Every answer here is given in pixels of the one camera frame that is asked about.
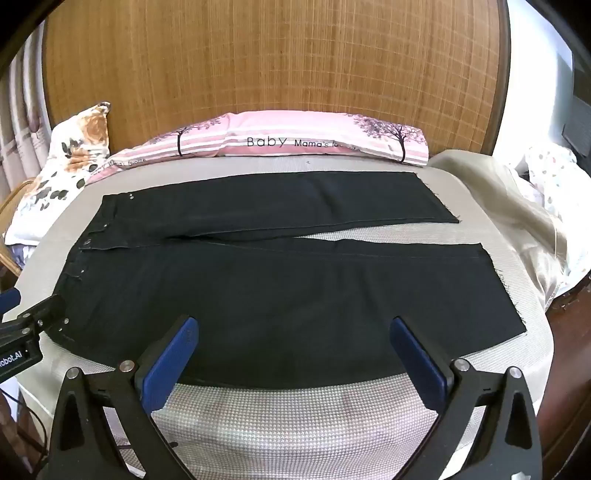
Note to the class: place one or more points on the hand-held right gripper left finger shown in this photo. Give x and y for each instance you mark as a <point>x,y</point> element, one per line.
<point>170,356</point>

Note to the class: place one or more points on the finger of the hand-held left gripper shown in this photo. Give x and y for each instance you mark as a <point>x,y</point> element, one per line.
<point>46,311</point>
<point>8,302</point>

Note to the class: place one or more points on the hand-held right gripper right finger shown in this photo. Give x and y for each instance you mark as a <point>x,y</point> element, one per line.
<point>416,356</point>

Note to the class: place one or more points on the black pants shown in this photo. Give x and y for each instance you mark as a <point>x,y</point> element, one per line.
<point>277,295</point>

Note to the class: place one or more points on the wicker chair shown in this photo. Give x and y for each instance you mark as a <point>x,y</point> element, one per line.
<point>11,196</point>

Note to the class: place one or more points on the grey woven bed mat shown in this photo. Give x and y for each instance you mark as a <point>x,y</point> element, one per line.
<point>300,429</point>

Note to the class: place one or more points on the floral pillow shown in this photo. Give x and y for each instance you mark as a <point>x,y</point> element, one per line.
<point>69,157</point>

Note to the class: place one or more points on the pale curtain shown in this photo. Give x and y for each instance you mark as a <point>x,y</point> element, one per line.
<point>18,129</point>

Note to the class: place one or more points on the beige blanket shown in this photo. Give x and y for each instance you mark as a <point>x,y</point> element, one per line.
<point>498,194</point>

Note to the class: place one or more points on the white dotted cloth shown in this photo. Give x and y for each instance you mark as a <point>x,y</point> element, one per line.
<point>558,184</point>

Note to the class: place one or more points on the dark cabinet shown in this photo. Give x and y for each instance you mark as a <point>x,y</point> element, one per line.
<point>579,124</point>

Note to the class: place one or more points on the bamboo mat headboard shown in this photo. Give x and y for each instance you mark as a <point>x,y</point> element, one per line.
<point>277,55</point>

